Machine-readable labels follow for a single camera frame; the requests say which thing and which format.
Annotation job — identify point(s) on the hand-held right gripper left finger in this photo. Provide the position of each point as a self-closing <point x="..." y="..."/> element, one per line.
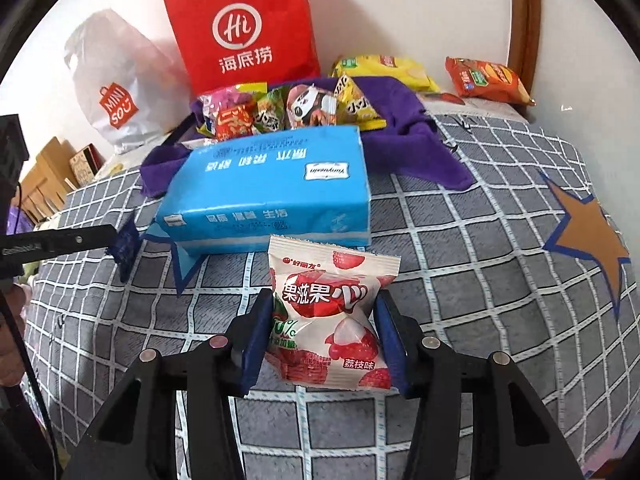
<point x="252" y="355"/>

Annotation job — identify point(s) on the purple cloth bag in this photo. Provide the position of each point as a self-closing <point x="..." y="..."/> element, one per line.
<point x="410" y="125"/>

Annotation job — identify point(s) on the wooden headboard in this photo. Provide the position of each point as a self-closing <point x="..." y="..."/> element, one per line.
<point x="45" y="180"/>

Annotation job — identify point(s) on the white plastic shopping bag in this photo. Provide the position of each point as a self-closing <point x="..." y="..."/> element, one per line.
<point x="120" y="90"/>

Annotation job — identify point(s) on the patterned notebook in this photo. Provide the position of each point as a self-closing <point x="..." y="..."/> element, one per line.
<point x="85" y="165"/>

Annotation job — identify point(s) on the grey checked blanket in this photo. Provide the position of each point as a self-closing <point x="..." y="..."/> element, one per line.
<point x="475" y="260"/>

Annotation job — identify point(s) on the red snack packet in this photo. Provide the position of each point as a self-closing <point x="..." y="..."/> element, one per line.
<point x="234" y="122"/>

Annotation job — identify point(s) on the white red lychee candy packet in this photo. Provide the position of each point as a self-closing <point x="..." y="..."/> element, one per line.
<point x="325" y="300"/>

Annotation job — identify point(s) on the brown wooden door frame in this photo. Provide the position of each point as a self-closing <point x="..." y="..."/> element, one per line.
<point x="526" y="25"/>

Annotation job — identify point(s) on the magenta snack packet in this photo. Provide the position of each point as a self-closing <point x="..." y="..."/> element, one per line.
<point x="217" y="100"/>

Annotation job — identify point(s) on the person's left hand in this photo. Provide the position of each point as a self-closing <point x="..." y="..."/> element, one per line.
<point x="11" y="330"/>

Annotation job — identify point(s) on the blue tissue pack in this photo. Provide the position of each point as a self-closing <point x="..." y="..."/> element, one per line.
<point x="260" y="190"/>

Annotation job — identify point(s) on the yellow chips bag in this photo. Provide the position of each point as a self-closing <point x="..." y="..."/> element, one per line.
<point x="395" y="72"/>

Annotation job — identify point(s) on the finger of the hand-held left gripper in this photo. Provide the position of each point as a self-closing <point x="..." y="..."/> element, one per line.
<point x="125" y="245"/>

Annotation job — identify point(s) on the red paper bag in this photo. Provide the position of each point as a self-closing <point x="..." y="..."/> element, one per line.
<point x="240" y="35"/>

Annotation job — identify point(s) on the yellow snack packet black print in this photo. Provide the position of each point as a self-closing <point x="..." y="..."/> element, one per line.
<point x="357" y="102"/>

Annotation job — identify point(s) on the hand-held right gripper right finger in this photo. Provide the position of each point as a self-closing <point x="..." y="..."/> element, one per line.
<point x="391" y="347"/>

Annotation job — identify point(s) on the white printed bedsheet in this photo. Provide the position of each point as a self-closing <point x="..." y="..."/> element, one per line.
<point x="480" y="107"/>

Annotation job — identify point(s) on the orange chips bag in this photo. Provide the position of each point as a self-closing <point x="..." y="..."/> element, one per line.
<point x="487" y="80"/>

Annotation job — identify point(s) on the panda snack packet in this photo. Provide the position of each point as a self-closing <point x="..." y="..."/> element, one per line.
<point x="306" y="105"/>

